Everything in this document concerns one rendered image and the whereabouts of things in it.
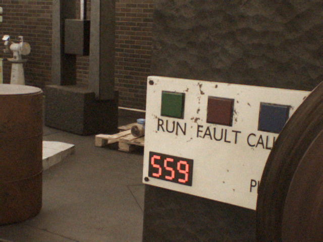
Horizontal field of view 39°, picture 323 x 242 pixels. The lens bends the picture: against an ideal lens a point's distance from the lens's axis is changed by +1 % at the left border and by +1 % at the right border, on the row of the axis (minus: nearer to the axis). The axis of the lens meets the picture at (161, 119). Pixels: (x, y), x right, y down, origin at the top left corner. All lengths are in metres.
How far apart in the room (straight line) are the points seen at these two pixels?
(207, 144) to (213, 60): 0.13
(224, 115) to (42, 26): 8.54
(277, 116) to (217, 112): 0.09
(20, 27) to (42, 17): 0.61
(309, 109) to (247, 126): 0.18
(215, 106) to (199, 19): 0.14
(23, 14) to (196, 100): 8.85
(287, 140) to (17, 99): 2.68
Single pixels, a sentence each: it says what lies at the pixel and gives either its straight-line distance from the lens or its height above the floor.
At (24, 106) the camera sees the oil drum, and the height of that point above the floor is 0.80.
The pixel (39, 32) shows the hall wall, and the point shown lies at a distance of 9.21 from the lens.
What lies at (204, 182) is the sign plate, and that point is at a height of 1.08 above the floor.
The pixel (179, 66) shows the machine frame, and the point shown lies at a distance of 0.73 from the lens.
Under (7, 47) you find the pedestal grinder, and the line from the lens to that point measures 9.22.
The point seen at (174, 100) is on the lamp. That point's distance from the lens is 0.71.
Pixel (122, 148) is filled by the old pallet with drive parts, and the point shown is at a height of 0.03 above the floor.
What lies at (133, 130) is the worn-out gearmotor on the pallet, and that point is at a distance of 5.13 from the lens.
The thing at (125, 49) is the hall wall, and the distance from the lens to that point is 7.96.
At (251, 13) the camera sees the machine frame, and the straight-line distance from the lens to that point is 0.69.
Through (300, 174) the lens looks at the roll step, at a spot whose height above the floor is 1.17.
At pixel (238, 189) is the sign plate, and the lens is 0.70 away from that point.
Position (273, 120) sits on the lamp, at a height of 1.20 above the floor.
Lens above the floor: 1.31
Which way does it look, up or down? 11 degrees down
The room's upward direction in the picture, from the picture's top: 3 degrees clockwise
